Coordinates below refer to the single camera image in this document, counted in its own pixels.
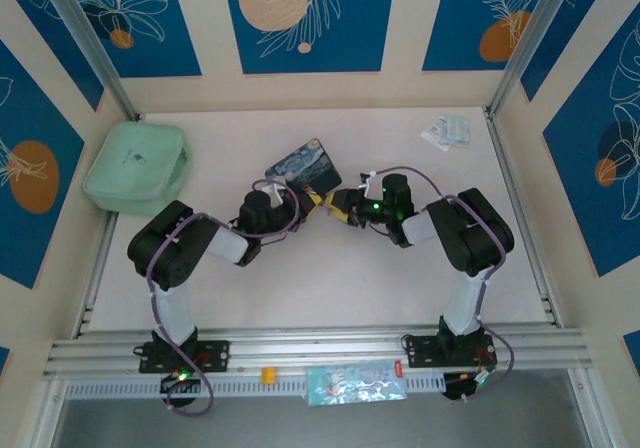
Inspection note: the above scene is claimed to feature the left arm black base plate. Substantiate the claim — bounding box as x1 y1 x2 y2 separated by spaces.
132 338 233 374

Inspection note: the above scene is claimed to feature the blue floral wall poster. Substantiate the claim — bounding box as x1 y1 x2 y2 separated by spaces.
0 39 86 290
421 0 557 73
7 0 203 80
220 0 399 76
541 1 640 279

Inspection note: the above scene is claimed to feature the aluminium corner post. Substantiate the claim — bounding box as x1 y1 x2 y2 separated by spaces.
485 0 584 118
35 0 143 122

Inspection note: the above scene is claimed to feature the printed tissue pack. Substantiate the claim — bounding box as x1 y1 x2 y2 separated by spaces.
303 359 410 408

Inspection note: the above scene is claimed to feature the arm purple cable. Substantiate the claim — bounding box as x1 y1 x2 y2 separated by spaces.
369 166 517 404
147 178 304 419

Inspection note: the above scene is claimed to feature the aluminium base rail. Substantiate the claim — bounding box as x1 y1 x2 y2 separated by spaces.
42 323 597 379

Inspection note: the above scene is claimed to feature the blue white wipe sachet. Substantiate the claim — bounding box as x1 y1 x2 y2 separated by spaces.
419 123 455 151
435 115 472 145

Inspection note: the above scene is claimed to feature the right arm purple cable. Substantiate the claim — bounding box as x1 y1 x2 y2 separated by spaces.
369 166 517 404

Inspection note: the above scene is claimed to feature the mint green zip case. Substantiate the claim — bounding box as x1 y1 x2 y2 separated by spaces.
82 121 194 218

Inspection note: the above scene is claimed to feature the black controller with green light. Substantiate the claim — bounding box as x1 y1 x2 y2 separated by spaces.
441 371 490 403
158 371 203 410

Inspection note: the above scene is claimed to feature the starry night print box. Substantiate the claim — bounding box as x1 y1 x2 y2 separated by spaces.
263 137 344 197

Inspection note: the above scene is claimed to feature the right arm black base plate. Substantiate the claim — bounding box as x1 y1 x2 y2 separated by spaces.
401 334 500 369

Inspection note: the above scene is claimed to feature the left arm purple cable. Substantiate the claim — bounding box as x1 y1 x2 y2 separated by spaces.
147 178 304 419

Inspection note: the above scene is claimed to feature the white slotted cable duct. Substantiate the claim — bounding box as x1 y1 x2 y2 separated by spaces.
63 371 447 400

